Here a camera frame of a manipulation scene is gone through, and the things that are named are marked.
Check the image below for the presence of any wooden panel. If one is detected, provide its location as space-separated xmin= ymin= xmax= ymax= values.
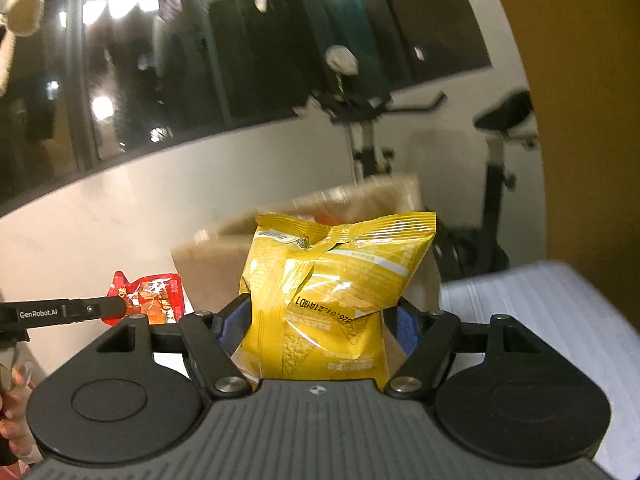
xmin=482 ymin=0 xmax=640 ymax=331

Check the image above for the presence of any red snack packet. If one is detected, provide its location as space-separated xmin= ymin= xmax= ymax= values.
xmin=107 ymin=271 xmax=182 ymax=326

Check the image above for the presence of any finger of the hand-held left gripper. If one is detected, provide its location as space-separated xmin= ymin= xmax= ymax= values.
xmin=0 ymin=295 xmax=128 ymax=343

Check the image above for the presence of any cream hanging cloth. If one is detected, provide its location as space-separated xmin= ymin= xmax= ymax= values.
xmin=0 ymin=0 xmax=56 ymax=96

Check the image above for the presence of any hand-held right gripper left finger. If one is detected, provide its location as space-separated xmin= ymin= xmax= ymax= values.
xmin=95 ymin=296 xmax=253 ymax=401

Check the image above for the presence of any yellow chips bag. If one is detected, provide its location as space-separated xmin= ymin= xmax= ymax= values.
xmin=237 ymin=211 xmax=437 ymax=391

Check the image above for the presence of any light checked blanket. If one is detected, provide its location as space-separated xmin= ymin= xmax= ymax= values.
xmin=440 ymin=259 xmax=640 ymax=480

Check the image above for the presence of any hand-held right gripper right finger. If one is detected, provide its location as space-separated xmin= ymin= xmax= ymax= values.
xmin=385 ymin=297 xmax=546 ymax=401

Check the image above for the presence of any person's left hand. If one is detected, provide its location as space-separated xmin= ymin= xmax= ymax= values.
xmin=0 ymin=357 xmax=46 ymax=466

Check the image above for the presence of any black exercise bike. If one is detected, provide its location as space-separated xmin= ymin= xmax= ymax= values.
xmin=292 ymin=89 xmax=541 ymax=281

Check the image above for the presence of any white hanging plastic bag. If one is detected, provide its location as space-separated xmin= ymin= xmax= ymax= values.
xmin=324 ymin=45 xmax=360 ymax=75

